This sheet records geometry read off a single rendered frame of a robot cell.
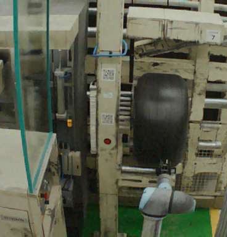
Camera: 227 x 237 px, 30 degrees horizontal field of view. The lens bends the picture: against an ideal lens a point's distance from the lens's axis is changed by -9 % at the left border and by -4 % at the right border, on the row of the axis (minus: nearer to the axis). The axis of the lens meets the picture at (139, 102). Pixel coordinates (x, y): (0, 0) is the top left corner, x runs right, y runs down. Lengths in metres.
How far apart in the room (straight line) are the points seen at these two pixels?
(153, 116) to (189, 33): 0.58
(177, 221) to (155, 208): 1.78
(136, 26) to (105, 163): 0.88
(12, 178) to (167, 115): 0.96
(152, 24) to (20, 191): 1.32
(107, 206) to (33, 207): 1.11
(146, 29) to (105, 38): 0.34
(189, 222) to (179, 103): 1.50
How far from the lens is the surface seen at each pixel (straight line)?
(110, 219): 3.22
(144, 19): 2.70
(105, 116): 2.69
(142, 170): 2.80
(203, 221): 3.79
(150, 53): 2.92
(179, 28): 2.72
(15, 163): 2.26
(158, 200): 1.98
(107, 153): 2.83
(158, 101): 2.52
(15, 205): 2.14
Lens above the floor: 2.59
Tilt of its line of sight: 28 degrees down
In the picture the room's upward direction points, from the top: 3 degrees clockwise
